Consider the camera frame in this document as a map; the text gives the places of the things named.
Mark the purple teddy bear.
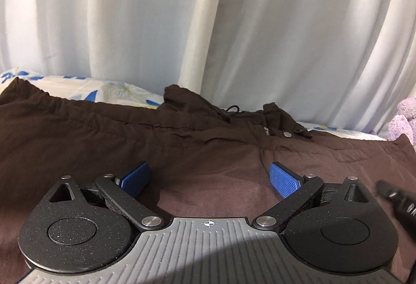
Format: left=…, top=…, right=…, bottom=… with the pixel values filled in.
left=388, top=97, right=416, bottom=150

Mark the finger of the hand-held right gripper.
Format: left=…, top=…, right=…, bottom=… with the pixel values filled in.
left=375, top=180, right=416, bottom=223

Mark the blue floral bed sheet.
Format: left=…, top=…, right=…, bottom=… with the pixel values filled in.
left=0, top=67, right=387, bottom=142

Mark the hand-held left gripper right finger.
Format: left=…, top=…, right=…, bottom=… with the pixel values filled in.
left=254, top=162, right=375, bottom=232

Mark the brown jacket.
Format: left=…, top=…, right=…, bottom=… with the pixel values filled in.
left=0, top=78, right=416, bottom=284

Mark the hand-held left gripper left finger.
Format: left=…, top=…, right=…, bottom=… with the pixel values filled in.
left=45, top=161, right=165, bottom=233

